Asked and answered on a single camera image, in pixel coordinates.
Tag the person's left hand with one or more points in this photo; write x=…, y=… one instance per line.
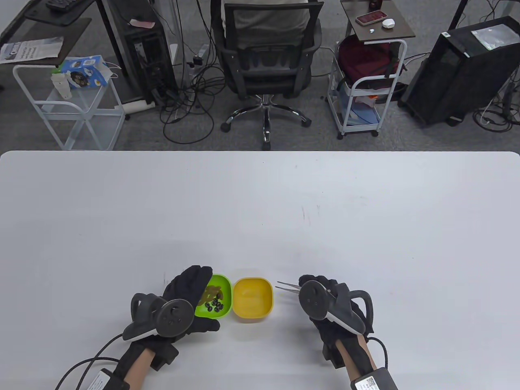
x=187, y=284

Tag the person's right hand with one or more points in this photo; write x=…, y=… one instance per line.
x=333, y=331

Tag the pile of coffee beans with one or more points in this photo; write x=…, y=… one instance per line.
x=214, y=304

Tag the green dish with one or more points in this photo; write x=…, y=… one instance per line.
x=225, y=292

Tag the metal tweezers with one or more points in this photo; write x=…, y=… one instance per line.
x=290, y=284

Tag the yellow small dish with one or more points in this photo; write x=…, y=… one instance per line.
x=252, y=298

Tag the person's left forearm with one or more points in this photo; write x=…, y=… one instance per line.
x=138, y=367

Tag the person's right forearm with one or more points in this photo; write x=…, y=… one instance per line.
x=353, y=359

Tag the grey right hand controller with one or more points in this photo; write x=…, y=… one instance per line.
x=315, y=300

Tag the grey hand controller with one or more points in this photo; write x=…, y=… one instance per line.
x=315, y=300
x=174, y=319

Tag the grey left hand controller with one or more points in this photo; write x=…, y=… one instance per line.
x=174, y=319

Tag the black right wrist sensor box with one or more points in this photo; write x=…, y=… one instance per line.
x=382, y=382

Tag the black wrist sensor box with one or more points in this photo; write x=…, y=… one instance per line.
x=382, y=382
x=107, y=380

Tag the black left wrist sensor box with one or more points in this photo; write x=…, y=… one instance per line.
x=107, y=380

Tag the white tube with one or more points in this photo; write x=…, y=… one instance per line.
x=134, y=107

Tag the blue bag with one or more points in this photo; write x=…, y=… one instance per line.
x=361, y=113

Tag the black mesh office chair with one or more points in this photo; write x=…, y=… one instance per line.
x=264, y=73

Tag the black open computer tower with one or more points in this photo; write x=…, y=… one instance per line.
x=150, y=57

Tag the white plastic bottle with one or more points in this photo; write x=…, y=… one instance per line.
x=63, y=87

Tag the white power strip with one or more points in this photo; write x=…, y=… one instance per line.
x=202, y=52

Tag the blue cardboard box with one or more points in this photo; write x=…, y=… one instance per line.
x=85, y=73

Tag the white rolling cart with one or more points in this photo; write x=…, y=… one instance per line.
x=357, y=87

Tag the pink packet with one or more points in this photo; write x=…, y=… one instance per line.
x=142, y=23

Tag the dark red backpack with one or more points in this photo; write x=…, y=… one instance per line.
x=361, y=61

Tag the black closed computer tower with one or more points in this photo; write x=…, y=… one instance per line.
x=455, y=81

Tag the folded newspaper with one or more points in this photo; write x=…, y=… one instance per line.
x=32, y=49

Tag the black desk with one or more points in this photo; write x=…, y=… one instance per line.
x=61, y=30

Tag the black keyboard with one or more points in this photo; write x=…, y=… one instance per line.
x=61, y=4

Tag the brown side table top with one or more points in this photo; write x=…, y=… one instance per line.
x=398, y=30

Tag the red phone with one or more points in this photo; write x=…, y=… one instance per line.
x=370, y=18

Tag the clear plastic bag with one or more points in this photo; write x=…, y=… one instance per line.
x=495, y=36

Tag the black desk leg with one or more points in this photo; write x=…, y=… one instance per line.
x=457, y=16

